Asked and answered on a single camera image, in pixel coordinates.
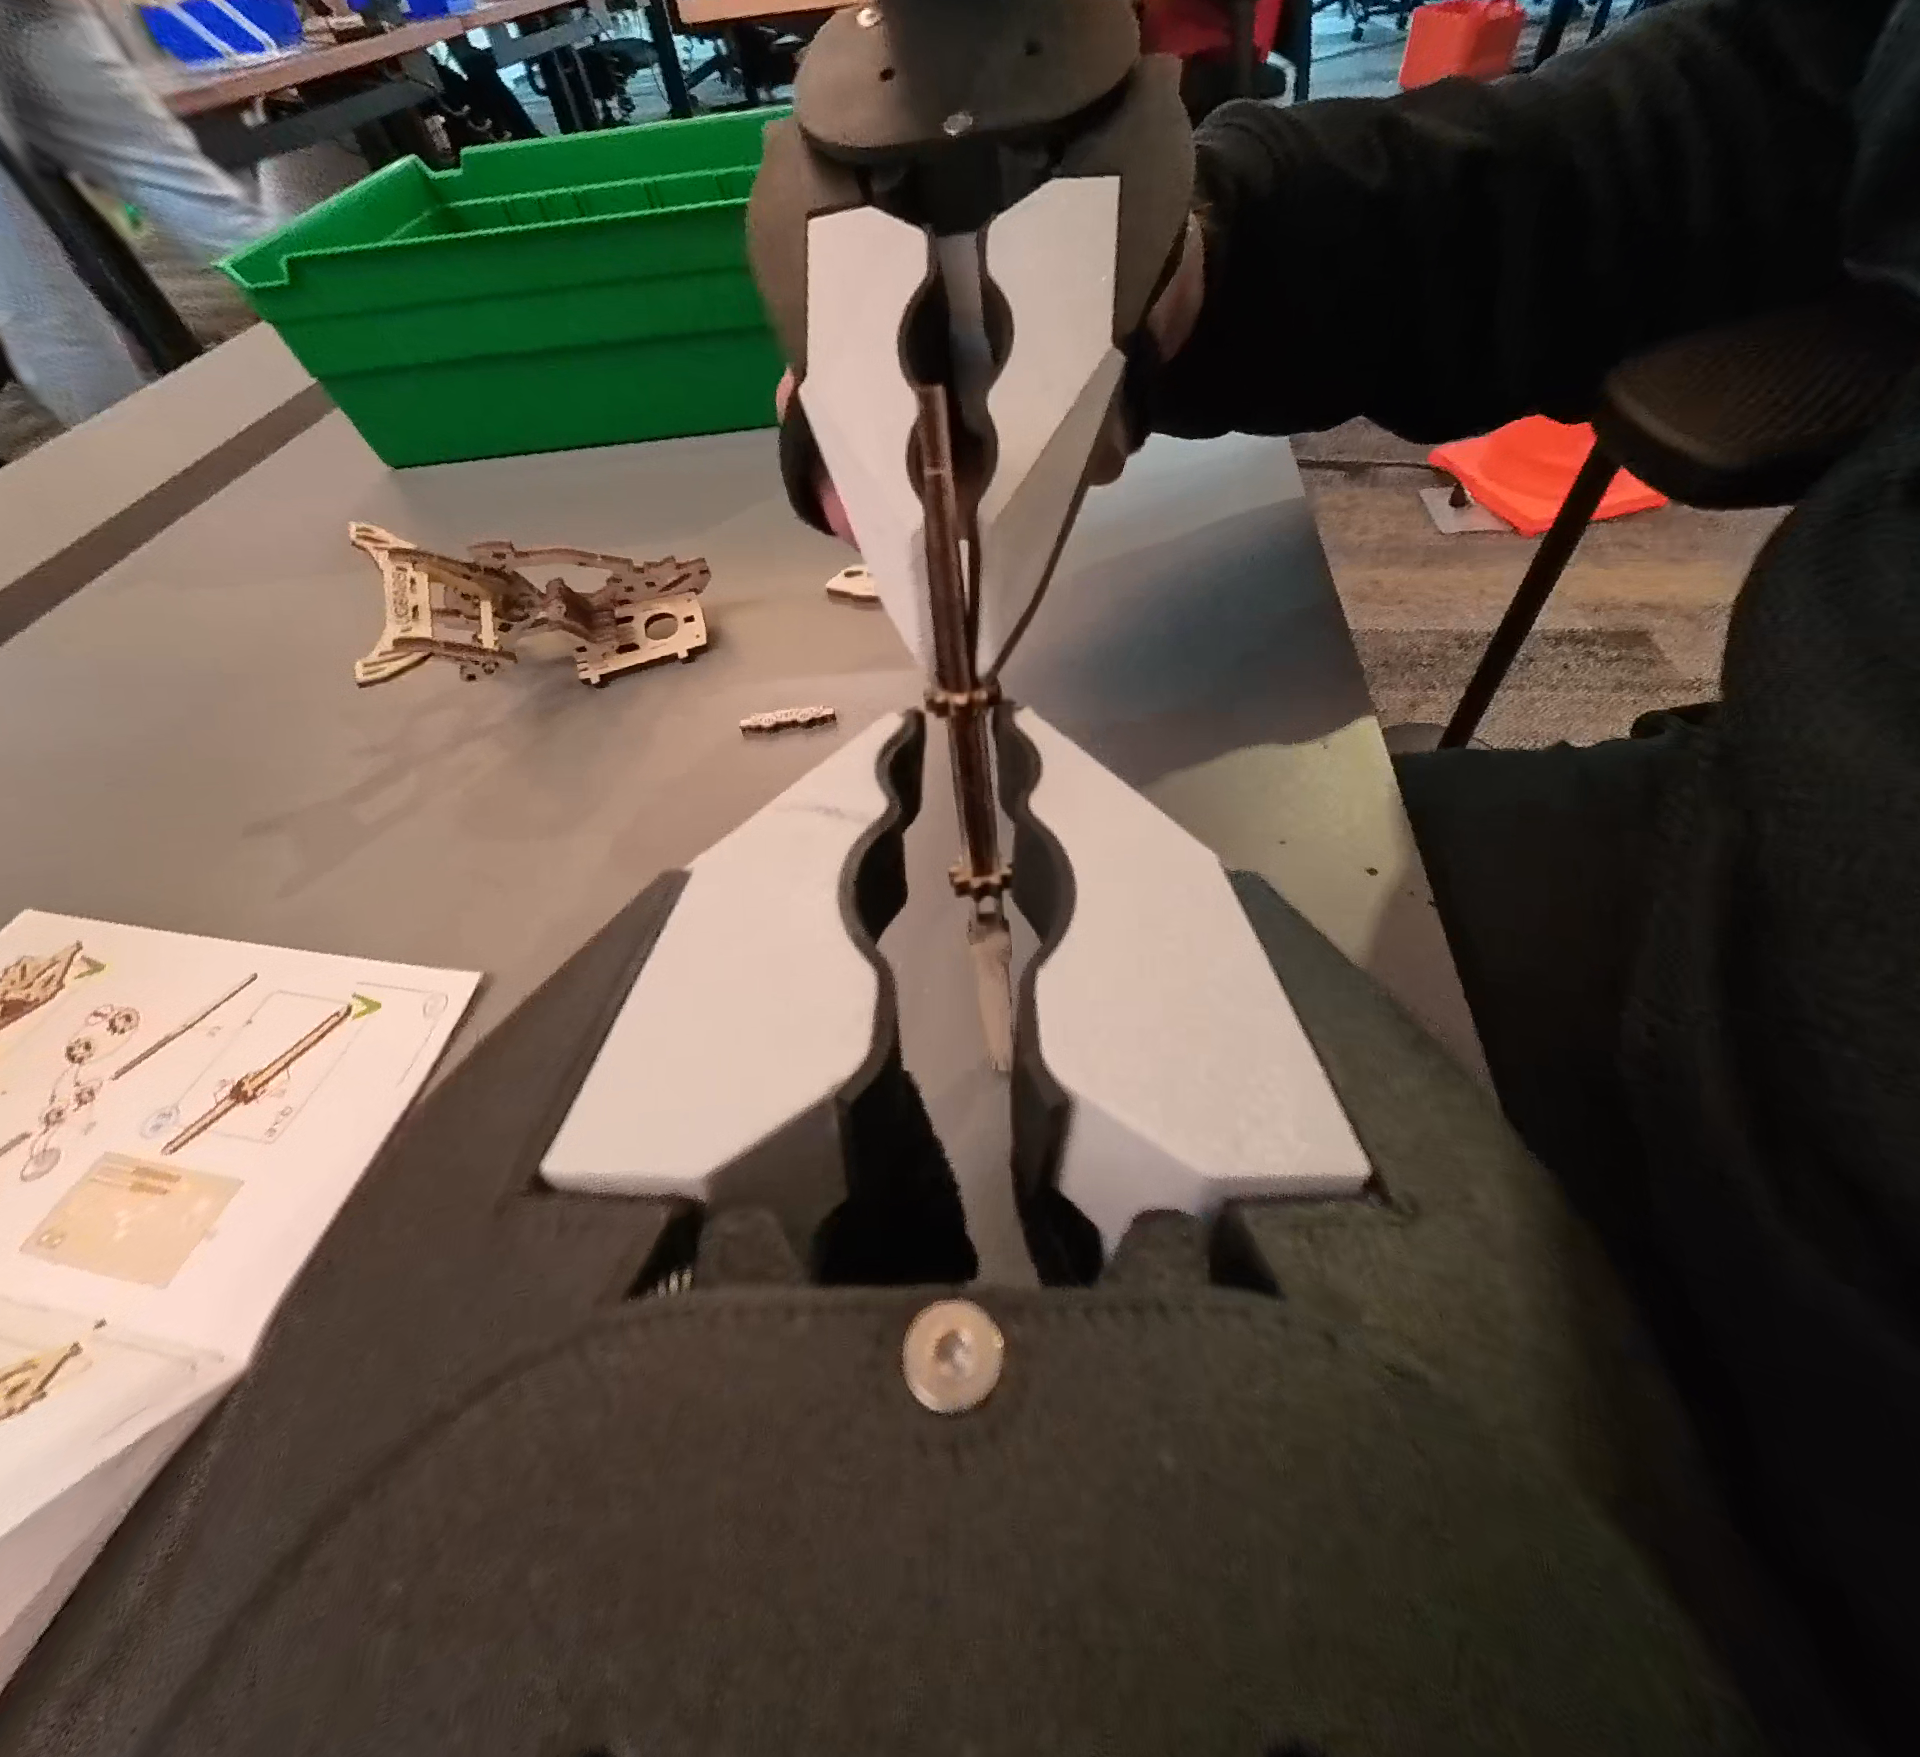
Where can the green plastic bin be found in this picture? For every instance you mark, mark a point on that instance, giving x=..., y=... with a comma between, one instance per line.
x=524, y=362

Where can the white instruction booklet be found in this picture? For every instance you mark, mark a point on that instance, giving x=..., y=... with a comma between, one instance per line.
x=271, y=1187

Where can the person's right hand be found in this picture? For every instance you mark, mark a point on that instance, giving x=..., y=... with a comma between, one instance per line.
x=1170, y=316

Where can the person's right forearm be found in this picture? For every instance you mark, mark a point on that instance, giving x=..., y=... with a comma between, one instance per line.
x=1501, y=227

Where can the small rounded wooden piece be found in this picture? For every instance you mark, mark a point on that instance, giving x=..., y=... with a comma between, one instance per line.
x=852, y=584

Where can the small wooden toothed strip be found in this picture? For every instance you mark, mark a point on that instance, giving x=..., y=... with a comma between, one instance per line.
x=789, y=722

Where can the orange floor cover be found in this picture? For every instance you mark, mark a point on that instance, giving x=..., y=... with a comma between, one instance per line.
x=1531, y=475

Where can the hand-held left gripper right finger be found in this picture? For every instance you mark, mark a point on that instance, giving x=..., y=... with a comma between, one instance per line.
x=1184, y=1024

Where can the wooden model frame assembly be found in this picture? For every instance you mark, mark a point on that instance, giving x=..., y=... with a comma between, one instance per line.
x=510, y=603

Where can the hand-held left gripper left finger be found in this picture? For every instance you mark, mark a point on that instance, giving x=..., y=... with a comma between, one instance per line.
x=720, y=1007

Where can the long wooden model shaft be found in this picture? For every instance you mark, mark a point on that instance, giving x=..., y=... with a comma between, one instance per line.
x=961, y=767

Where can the orange plastic bin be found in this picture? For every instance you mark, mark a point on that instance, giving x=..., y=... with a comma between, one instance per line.
x=1462, y=44

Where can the person's black clothing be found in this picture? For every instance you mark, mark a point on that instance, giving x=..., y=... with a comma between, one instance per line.
x=1724, y=1038

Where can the black chair armrest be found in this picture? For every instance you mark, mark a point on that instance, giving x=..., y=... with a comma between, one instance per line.
x=1724, y=423

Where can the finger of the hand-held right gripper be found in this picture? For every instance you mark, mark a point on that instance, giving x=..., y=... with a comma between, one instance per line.
x=1068, y=333
x=854, y=377

